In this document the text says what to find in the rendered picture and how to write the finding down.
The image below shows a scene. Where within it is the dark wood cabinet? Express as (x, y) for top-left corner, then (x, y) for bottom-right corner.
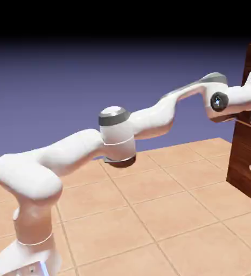
(226, 41), (251, 208)

